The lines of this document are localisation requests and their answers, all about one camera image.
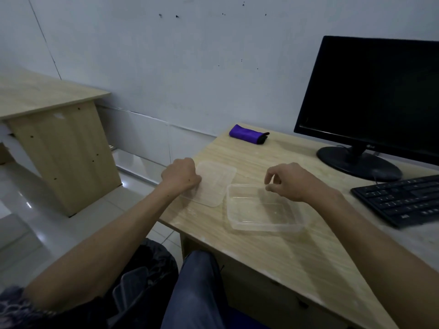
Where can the person's right hand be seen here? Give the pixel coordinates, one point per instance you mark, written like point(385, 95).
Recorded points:
point(298, 183)

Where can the person's left hand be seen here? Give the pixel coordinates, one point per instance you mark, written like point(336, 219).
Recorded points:
point(180, 176)

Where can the clear plastic lid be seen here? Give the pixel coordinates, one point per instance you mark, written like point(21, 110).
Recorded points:
point(216, 181)

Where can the black garbage bag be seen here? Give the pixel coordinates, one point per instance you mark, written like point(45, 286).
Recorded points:
point(157, 256)

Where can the person's right forearm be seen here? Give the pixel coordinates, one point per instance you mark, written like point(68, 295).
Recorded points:
point(377, 253)

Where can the person's left forearm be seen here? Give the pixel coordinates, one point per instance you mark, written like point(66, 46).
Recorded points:
point(103, 250)

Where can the purple grey cleaning cloth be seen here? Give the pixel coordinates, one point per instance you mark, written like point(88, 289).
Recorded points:
point(245, 133)

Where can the person's blue jeans leg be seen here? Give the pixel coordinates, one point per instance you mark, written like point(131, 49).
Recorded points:
point(192, 291)

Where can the light wooden table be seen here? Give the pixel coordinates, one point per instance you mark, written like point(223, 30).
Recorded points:
point(291, 150)

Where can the black keyboard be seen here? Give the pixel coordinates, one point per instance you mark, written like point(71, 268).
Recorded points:
point(401, 202)

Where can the black computer monitor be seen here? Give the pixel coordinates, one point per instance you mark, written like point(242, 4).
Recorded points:
point(377, 92)

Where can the light wooden side desk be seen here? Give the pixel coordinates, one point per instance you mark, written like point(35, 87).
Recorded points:
point(61, 150)

